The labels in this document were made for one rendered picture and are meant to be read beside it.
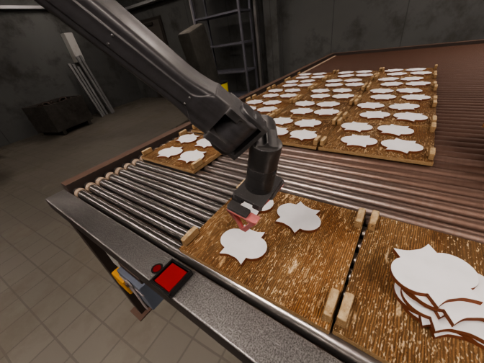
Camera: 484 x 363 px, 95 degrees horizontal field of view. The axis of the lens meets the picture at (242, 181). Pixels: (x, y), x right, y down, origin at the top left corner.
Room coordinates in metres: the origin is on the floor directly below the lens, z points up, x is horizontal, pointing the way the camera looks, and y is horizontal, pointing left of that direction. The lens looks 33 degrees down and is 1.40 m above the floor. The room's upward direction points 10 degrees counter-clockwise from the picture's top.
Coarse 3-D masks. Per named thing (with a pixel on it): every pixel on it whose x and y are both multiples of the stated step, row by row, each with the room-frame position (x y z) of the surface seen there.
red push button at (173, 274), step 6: (174, 264) 0.39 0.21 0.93; (168, 270) 0.38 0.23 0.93; (174, 270) 0.37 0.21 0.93; (180, 270) 0.37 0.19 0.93; (162, 276) 0.36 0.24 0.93; (168, 276) 0.36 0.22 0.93; (174, 276) 0.36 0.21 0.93; (180, 276) 0.35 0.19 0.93; (156, 282) 0.35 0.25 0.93; (162, 282) 0.34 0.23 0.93; (168, 282) 0.34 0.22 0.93; (174, 282) 0.34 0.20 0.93; (168, 288) 0.33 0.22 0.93
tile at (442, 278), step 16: (400, 256) 0.26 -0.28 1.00; (416, 256) 0.25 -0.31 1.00; (432, 256) 0.25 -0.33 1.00; (448, 256) 0.24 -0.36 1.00; (400, 272) 0.23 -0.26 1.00; (416, 272) 0.22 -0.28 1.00; (432, 272) 0.22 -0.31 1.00; (448, 272) 0.21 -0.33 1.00; (464, 272) 0.21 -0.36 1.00; (416, 288) 0.19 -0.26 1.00; (432, 288) 0.19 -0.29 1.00; (448, 288) 0.19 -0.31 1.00; (464, 288) 0.18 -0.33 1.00; (432, 304) 0.17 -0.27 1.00; (480, 304) 0.16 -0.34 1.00
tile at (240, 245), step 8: (232, 232) 0.45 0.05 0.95; (240, 232) 0.45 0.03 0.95; (248, 232) 0.44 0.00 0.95; (256, 232) 0.44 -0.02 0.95; (264, 232) 0.43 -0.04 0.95; (224, 240) 0.43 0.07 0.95; (232, 240) 0.43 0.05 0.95; (240, 240) 0.42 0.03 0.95; (248, 240) 0.42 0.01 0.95; (256, 240) 0.41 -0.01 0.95; (224, 248) 0.40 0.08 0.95; (232, 248) 0.40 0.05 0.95; (240, 248) 0.39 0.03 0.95; (248, 248) 0.39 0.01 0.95; (256, 248) 0.38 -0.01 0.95; (264, 248) 0.38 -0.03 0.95; (232, 256) 0.37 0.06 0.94; (240, 256) 0.37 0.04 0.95; (248, 256) 0.36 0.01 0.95; (256, 256) 0.36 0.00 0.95; (240, 264) 0.35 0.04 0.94
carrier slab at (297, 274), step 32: (224, 224) 0.50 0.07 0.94; (256, 224) 0.48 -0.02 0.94; (352, 224) 0.42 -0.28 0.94; (192, 256) 0.40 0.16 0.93; (224, 256) 0.38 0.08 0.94; (288, 256) 0.35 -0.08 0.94; (320, 256) 0.34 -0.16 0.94; (352, 256) 0.32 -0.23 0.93; (256, 288) 0.28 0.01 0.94; (288, 288) 0.27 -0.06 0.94; (320, 288) 0.26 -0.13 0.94; (320, 320) 0.20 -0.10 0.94
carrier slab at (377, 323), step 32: (384, 224) 0.40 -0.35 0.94; (384, 256) 0.31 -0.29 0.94; (480, 256) 0.27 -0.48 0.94; (352, 288) 0.25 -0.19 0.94; (384, 288) 0.24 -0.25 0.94; (352, 320) 0.19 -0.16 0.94; (384, 320) 0.18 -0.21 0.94; (384, 352) 0.14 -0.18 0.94; (416, 352) 0.13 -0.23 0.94; (448, 352) 0.12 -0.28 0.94; (480, 352) 0.12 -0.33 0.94
